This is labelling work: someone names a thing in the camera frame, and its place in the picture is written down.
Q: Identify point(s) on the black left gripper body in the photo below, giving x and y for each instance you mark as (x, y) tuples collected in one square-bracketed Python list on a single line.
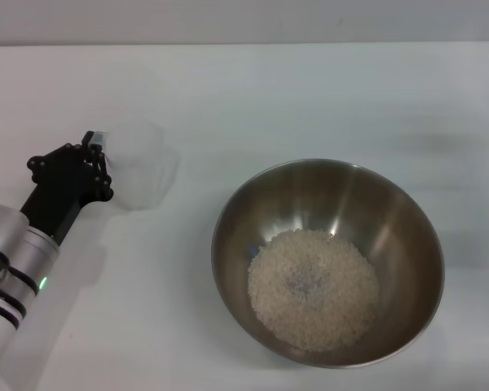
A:
[(61, 191)]

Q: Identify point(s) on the white rice grains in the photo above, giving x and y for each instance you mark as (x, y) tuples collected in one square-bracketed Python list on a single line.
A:
[(314, 293)]

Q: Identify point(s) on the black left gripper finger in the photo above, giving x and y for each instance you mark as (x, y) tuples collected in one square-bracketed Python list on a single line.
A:
[(63, 155), (101, 179)]

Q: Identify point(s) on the clear plastic measuring cup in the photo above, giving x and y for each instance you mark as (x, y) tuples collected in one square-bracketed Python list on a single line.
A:
[(142, 163)]

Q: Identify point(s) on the large stainless steel bowl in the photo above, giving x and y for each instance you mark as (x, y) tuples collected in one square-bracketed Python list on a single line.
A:
[(391, 212)]

